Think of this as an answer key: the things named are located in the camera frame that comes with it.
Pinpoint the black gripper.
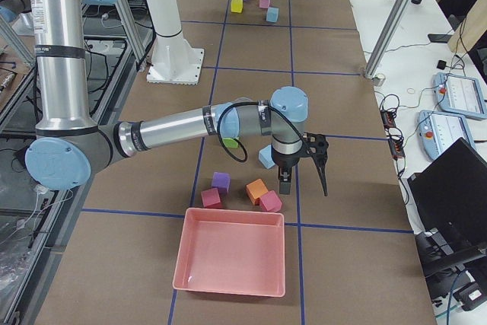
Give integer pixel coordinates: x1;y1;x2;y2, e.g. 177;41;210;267
271;132;328;196

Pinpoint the light blue foam block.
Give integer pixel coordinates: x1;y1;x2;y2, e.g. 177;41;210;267
266;7;279;23
258;145;275;169

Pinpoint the magenta pink foam block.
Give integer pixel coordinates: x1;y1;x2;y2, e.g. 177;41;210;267
259;190;282;212

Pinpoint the orange foam block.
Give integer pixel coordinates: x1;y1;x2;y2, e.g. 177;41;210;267
246;179;269;206

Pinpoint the green foam block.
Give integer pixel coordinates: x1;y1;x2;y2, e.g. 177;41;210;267
222;138;239;149

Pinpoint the dark pink foam block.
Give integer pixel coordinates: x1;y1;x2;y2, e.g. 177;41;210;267
201;188;223;209

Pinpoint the pink plastic tray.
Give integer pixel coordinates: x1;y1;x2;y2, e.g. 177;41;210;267
173;208;285;298

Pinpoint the lower teach pendant tablet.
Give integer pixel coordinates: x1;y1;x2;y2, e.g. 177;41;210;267
418;110;476;160

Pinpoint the teach pendant tablet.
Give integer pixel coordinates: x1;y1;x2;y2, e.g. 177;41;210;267
433;72;486;120
418;110;476;160

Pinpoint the black laptop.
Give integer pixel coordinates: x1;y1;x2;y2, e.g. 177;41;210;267
408;138;486;244

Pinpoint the light pink foam block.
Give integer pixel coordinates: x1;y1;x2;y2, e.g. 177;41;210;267
259;0;271;9

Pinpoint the yellow foam block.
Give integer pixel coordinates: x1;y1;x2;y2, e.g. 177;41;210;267
231;0;244;14

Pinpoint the upper teach pendant tablet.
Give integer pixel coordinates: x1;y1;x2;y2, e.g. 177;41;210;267
433;72;486;120

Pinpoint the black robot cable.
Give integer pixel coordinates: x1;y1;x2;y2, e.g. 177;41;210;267
217;99;324;162

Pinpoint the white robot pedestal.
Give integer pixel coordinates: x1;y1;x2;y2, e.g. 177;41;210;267
146;0;205;85

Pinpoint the aluminium frame post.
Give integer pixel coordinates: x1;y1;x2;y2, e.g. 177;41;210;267
363;0;411;87

